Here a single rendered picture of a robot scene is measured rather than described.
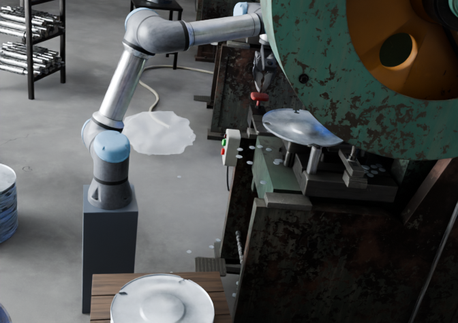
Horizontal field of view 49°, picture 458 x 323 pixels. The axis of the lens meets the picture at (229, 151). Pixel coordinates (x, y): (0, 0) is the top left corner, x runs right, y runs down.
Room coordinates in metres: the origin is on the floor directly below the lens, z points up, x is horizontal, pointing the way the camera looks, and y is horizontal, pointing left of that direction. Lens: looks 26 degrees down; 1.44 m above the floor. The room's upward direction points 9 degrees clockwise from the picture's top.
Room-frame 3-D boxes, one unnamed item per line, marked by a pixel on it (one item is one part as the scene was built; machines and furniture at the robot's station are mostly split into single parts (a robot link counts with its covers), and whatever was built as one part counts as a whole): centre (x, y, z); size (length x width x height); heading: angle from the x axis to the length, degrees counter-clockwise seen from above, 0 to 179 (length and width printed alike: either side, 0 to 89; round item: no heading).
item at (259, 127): (1.58, -0.19, 0.72); 0.25 x 0.14 x 0.14; 99
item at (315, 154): (1.42, -0.27, 0.75); 0.03 x 0.03 x 0.10; 9
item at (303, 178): (1.61, -0.36, 0.68); 0.45 x 0.30 x 0.06; 9
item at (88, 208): (1.48, 0.39, 0.23); 0.18 x 0.18 x 0.45; 19
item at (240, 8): (1.85, -0.01, 1.07); 0.11 x 0.11 x 0.08; 31
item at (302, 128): (1.59, -0.24, 0.78); 0.29 x 0.29 x 0.01
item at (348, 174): (1.44, -0.39, 0.76); 0.17 x 0.06 x 0.10; 9
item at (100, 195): (1.48, 0.39, 0.50); 0.15 x 0.15 x 0.10
